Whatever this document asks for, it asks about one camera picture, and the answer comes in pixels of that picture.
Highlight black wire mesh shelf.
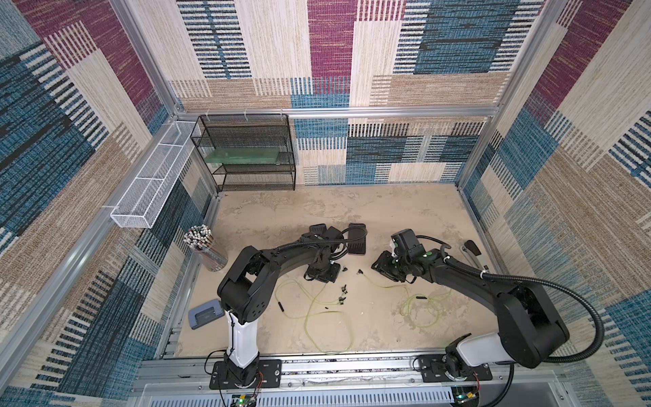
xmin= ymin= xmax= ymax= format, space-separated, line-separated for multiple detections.
xmin=191 ymin=114 xmax=297 ymax=193

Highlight green board on shelf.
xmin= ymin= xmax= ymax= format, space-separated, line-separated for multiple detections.
xmin=204 ymin=148 xmax=280 ymax=164

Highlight green wired earphones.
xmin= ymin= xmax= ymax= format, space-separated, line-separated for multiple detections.
xmin=273 ymin=276 xmax=355 ymax=355
xmin=358 ymin=271 xmax=451 ymax=329

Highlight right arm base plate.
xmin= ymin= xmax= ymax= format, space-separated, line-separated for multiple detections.
xmin=412 ymin=354 xmax=493 ymax=383

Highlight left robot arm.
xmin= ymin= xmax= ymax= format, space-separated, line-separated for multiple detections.
xmin=217 ymin=225 xmax=346 ymax=387

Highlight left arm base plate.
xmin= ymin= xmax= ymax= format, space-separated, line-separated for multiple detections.
xmin=209 ymin=358 xmax=282 ymax=390

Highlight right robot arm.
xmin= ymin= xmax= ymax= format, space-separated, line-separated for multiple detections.
xmin=371 ymin=229 xmax=570 ymax=379

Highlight cup of coloured pencils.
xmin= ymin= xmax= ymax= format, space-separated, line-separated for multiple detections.
xmin=183 ymin=224 xmax=228 ymax=272

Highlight blue-edged smartphone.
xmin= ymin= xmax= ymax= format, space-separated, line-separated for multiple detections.
xmin=347 ymin=223 xmax=367 ymax=255

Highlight white wire mesh basket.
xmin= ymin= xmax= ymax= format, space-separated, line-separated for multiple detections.
xmin=110 ymin=121 xmax=194 ymax=229

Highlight left black corrugated cable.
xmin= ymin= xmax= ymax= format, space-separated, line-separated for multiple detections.
xmin=274 ymin=223 xmax=368 ymax=255

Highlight blue grey stapler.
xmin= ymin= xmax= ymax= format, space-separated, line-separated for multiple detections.
xmin=188 ymin=298 xmax=225 ymax=330

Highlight black handled tool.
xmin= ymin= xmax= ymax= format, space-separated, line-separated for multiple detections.
xmin=460 ymin=240 xmax=487 ymax=270

